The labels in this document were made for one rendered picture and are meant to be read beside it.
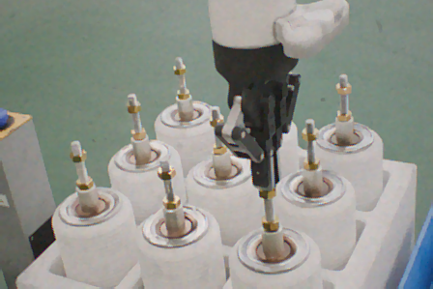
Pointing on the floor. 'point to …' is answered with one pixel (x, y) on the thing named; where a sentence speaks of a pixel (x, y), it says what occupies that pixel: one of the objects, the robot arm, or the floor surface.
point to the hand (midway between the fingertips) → (266, 167)
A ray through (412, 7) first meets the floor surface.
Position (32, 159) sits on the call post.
